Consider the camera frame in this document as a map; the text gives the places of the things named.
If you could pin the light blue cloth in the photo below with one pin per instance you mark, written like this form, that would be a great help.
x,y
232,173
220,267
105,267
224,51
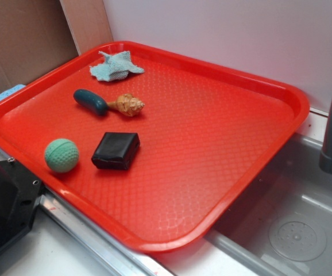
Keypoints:
x,y
115,67

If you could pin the red plastic tray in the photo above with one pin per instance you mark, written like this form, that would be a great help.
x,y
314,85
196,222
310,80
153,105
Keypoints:
x,y
205,132

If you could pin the tan seashell toy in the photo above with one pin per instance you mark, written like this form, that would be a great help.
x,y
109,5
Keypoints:
x,y
127,104

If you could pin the black square block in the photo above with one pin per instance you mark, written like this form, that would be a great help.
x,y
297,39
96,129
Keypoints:
x,y
116,151

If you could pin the dark teal oblong toy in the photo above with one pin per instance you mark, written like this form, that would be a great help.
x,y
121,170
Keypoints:
x,y
91,101

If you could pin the green dimpled ball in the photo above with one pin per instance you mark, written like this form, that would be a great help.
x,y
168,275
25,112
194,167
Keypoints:
x,y
61,155

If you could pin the grey toy sink basin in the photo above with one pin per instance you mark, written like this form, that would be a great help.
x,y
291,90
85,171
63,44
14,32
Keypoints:
x,y
281,224

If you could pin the brown cardboard panel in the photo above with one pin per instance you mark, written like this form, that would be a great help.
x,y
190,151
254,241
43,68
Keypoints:
x,y
34,39

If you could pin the blue sponge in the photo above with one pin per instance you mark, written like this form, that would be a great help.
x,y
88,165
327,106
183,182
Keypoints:
x,y
11,91

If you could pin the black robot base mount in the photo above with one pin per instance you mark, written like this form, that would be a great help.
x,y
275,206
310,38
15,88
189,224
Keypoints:
x,y
20,192

